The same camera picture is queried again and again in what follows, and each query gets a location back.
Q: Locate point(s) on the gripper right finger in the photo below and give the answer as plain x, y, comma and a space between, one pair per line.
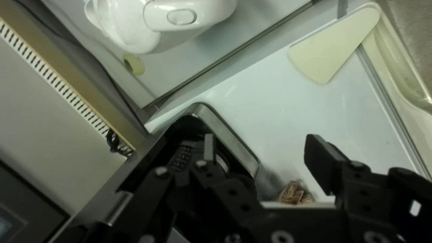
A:
364, 192

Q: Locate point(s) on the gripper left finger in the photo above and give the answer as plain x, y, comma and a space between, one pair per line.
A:
216, 199

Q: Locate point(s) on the crumpled brown paper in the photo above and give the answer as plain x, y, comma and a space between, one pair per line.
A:
295, 194

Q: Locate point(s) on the cream sink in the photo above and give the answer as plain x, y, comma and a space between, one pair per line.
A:
401, 74

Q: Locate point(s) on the cream triangular board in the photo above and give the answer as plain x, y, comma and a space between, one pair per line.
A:
332, 47

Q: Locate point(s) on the round cream cap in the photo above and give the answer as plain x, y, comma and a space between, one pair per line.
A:
134, 64

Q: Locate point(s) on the dark grey appliance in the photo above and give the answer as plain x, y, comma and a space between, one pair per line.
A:
23, 209

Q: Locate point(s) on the white electric kettle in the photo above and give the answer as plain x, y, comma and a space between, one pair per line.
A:
135, 23

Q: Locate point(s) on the white vent grille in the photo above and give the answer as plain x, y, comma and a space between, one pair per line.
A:
50, 76

